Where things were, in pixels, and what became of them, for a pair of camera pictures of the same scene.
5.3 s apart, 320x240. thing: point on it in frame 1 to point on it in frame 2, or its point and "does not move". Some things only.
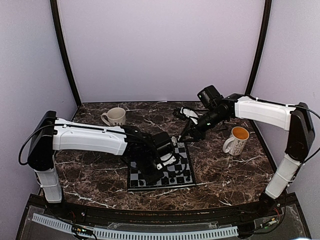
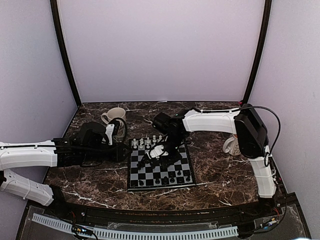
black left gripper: (149, 179) to (119, 149)
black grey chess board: (176, 173) does not move
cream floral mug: (115, 115) does not move
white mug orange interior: (235, 145) does not move
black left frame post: (55, 11) does not move
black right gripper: (193, 130) to (171, 159)
